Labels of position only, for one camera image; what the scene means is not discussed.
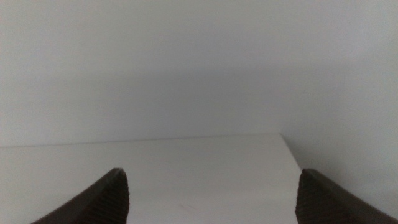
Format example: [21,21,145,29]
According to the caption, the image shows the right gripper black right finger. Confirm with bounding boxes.
[294,168,398,224]

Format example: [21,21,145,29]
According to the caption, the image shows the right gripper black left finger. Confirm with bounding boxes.
[30,167,131,224]

